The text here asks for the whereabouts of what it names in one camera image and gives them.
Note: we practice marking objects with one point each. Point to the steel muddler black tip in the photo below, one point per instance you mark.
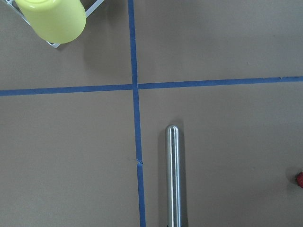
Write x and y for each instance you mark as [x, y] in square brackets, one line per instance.
[176, 177]

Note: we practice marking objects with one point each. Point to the red strawberry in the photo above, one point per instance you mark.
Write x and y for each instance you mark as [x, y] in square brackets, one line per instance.
[299, 179]

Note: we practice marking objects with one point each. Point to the yellow cup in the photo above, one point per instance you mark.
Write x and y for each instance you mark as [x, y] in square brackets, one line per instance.
[54, 20]

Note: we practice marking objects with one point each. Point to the white cup rack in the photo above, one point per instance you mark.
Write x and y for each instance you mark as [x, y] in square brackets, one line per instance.
[55, 45]

